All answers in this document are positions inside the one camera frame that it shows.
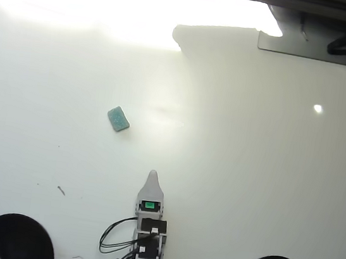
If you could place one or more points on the grey gripper servo housing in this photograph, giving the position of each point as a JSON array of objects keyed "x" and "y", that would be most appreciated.
[{"x": 148, "y": 209}]

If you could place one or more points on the blue foam cube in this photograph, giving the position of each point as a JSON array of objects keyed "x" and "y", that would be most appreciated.
[{"x": 118, "y": 119}]

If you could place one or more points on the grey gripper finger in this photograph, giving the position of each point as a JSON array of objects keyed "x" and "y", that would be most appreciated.
[{"x": 151, "y": 189}]

